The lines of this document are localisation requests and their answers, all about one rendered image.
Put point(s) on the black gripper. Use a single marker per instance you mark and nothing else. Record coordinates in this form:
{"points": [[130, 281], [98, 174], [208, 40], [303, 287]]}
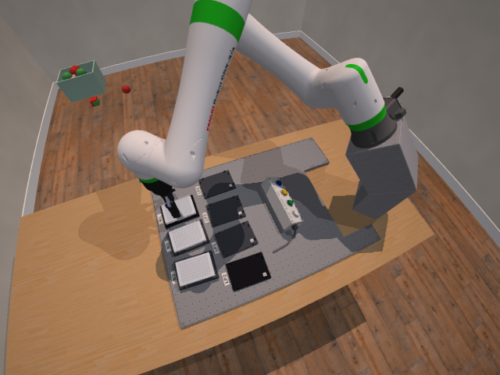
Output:
{"points": [[170, 196]]}

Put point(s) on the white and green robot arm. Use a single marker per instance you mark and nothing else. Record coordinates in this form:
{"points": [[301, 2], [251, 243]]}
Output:
{"points": [[215, 32]]}

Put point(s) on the grey operator panel with coloured buttons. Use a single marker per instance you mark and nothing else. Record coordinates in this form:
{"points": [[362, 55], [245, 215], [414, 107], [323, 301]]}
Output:
{"points": [[281, 206]]}

